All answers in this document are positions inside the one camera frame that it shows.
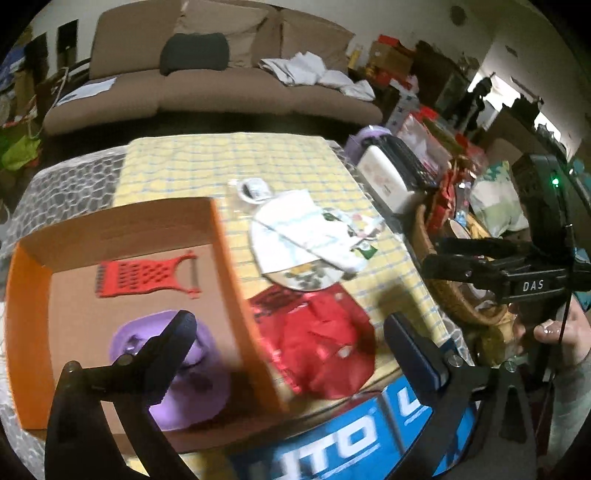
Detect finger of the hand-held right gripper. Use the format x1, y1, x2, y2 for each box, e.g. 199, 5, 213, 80
422, 254, 513, 288
436, 236, 532, 260

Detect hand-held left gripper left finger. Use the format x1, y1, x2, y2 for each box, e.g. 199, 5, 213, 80
44, 310, 199, 480

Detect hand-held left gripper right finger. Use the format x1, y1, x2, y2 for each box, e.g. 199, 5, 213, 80
383, 313, 539, 480

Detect red plastic grater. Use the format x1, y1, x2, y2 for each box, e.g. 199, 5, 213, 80
95, 250, 202, 300

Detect orange cardboard box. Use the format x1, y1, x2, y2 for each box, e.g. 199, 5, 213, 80
6, 196, 289, 455

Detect floral round plate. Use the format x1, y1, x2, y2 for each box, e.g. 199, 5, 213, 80
259, 256, 345, 291

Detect white tote bag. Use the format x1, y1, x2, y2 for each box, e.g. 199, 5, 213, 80
249, 189, 386, 278

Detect clear round plastic container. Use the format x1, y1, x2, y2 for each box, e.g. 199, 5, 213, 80
235, 178, 273, 204

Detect person's right forearm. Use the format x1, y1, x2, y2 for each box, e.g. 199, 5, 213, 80
547, 355, 591, 467

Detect person's right hand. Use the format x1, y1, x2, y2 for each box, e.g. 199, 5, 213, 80
512, 295, 591, 367

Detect wicker basket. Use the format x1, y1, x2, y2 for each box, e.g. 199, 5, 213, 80
411, 203, 513, 324

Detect pale green floral bag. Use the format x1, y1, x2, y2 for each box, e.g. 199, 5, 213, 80
471, 161, 529, 236

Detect red foil bag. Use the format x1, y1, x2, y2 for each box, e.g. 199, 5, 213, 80
249, 282, 377, 400

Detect pile of red packages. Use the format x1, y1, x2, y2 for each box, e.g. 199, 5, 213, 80
397, 106, 490, 232

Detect black remote control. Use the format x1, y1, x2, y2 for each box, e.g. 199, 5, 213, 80
385, 136, 439, 190

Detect white box-shaped appliance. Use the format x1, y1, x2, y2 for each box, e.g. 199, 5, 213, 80
358, 141, 428, 210

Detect purple plastic container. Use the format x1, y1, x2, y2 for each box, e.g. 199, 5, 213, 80
353, 128, 393, 158

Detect dark wooden cabinet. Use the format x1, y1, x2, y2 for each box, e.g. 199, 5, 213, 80
413, 41, 467, 109

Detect brown cardboard carton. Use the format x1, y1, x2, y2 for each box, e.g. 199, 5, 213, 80
369, 34, 414, 75

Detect white clothes pile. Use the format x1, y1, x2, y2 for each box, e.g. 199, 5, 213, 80
259, 52, 376, 101

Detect bright green bag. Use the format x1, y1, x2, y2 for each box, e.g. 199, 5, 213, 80
0, 136, 42, 171

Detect brown sofa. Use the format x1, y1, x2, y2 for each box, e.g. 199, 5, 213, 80
41, 0, 384, 137

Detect white papers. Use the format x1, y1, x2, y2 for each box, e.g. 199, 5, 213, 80
58, 78, 118, 102

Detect black cushion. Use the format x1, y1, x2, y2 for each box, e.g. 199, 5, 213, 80
160, 33, 230, 75

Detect brown sofa pillow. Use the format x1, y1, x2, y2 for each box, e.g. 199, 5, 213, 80
175, 0, 278, 38

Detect black cable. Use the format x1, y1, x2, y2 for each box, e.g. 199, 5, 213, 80
556, 222, 574, 344

